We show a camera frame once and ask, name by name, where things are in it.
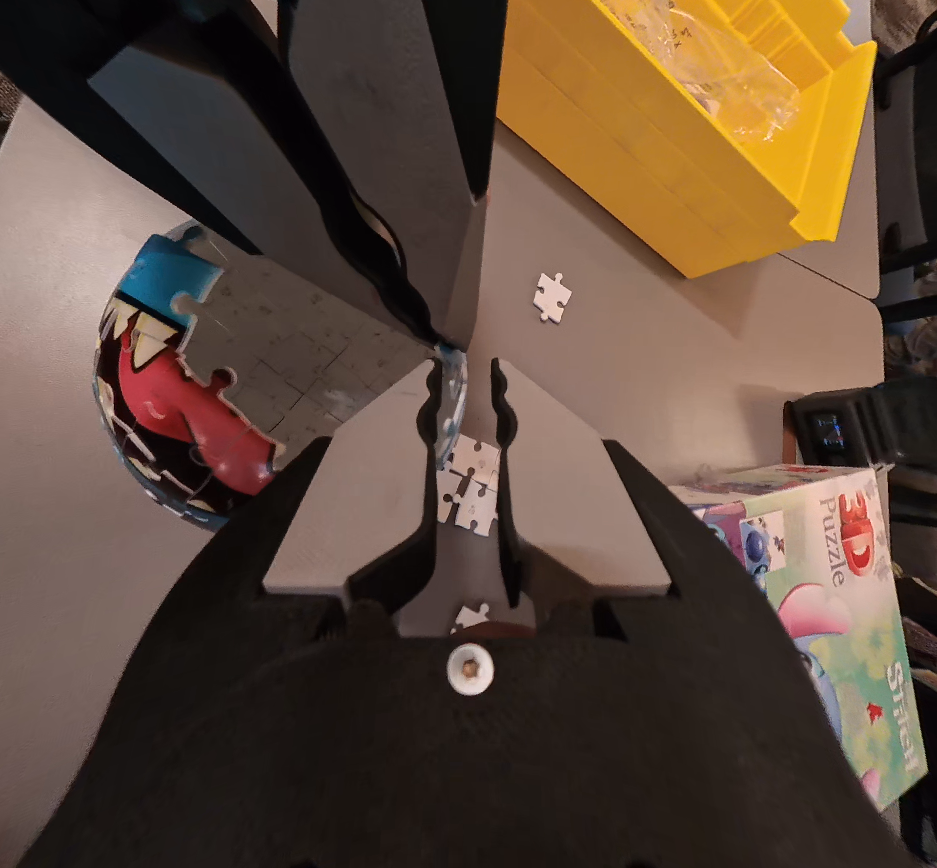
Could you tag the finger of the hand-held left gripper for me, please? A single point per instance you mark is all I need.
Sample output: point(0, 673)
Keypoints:
point(395, 77)
point(219, 128)

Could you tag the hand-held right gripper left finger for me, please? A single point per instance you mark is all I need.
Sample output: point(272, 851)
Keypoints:
point(351, 509)

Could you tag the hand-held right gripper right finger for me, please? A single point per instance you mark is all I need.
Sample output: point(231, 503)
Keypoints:
point(578, 509)

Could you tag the blue puzzle ball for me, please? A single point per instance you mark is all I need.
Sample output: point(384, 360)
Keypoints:
point(219, 370)

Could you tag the cartoon printed puzzle box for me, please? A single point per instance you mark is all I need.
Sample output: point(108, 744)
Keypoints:
point(842, 626)

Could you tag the yellow plastic bin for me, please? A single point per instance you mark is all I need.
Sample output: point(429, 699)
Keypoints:
point(644, 172)

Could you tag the black device with small screen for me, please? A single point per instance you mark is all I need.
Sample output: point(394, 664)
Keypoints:
point(849, 428)

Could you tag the clear plastic bag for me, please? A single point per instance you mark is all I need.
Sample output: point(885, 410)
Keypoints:
point(695, 48)

